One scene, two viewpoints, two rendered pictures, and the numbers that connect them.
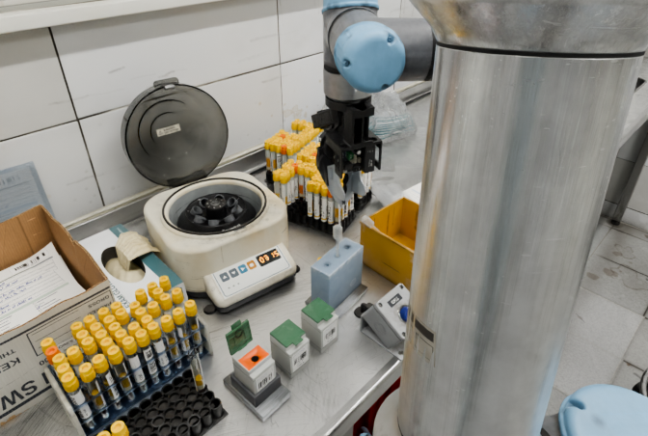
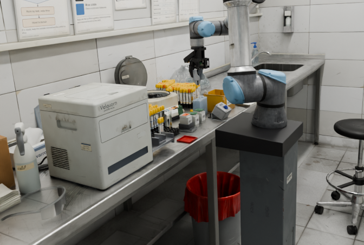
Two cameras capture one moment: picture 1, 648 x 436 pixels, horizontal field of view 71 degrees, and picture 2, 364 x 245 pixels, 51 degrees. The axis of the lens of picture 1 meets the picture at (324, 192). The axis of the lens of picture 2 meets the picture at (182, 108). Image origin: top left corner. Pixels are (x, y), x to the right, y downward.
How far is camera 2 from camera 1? 1.37 m
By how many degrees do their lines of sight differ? 20
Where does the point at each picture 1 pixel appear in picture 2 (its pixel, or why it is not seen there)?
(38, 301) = not seen: hidden behind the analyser
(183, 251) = (150, 101)
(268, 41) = (151, 49)
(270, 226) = (174, 96)
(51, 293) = not seen: hidden behind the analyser
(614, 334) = (321, 181)
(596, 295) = (311, 170)
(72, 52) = (100, 47)
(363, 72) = (206, 31)
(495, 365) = (241, 43)
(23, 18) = (94, 34)
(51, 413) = not seen: hidden behind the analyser
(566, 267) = (246, 29)
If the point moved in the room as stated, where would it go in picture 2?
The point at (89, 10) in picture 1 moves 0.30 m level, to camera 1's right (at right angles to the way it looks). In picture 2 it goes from (108, 33) to (163, 29)
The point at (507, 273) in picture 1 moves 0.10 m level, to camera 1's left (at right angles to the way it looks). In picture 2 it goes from (240, 30) to (215, 32)
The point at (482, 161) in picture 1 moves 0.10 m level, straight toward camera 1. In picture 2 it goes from (234, 18) to (234, 19)
